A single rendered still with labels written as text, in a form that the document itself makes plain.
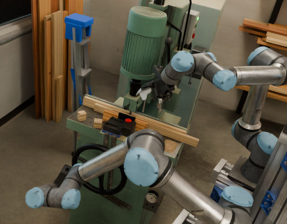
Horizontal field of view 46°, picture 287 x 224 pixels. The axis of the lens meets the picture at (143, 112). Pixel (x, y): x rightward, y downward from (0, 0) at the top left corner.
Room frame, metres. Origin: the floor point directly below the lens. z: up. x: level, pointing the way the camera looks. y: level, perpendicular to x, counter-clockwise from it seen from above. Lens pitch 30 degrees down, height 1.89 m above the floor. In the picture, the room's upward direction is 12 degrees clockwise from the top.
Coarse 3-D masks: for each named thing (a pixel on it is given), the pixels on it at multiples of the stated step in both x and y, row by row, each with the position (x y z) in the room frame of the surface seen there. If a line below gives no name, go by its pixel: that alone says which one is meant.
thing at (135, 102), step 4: (128, 92) 1.57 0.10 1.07; (124, 96) 1.52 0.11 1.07; (128, 96) 1.53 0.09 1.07; (132, 96) 1.54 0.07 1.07; (136, 96) 1.54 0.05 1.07; (140, 96) 1.56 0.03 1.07; (124, 100) 1.52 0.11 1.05; (128, 100) 1.51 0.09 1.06; (132, 100) 1.51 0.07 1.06; (136, 100) 1.50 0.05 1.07; (140, 100) 1.57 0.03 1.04; (124, 104) 1.52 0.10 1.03; (132, 104) 1.51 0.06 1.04; (136, 104) 1.51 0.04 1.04; (140, 104) 1.58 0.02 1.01; (128, 108) 1.51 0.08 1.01; (132, 108) 1.50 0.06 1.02; (136, 108) 1.51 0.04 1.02
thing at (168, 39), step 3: (168, 39) 1.43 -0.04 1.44; (171, 39) 1.43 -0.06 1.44; (165, 42) 1.43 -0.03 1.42; (168, 42) 1.42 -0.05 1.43; (171, 42) 1.43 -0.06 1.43; (168, 45) 1.45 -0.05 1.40; (168, 48) 1.46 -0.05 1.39; (168, 51) 1.47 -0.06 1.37; (168, 54) 1.48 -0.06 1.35; (168, 57) 1.50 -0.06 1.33; (168, 60) 1.51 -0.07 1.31; (168, 63) 1.53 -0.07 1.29
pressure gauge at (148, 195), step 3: (147, 192) 1.30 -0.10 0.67; (150, 192) 1.28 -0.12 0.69; (153, 192) 1.28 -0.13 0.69; (156, 192) 1.29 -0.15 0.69; (147, 195) 1.28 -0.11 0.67; (150, 195) 1.27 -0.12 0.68; (153, 195) 1.27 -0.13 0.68; (156, 195) 1.27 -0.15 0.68; (147, 198) 1.28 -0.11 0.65; (150, 198) 1.27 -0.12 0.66; (153, 198) 1.27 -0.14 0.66; (156, 198) 1.26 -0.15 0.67; (150, 201) 1.27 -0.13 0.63; (153, 201) 1.27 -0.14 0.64; (156, 201) 1.26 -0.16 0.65
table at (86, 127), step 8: (88, 112) 1.57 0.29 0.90; (96, 112) 1.59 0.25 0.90; (72, 120) 1.46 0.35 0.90; (88, 120) 1.49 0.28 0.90; (72, 128) 1.46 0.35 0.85; (80, 128) 1.45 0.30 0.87; (88, 128) 1.44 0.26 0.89; (96, 128) 1.43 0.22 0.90; (96, 136) 1.43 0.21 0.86; (168, 152) 1.35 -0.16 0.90; (176, 152) 1.37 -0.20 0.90
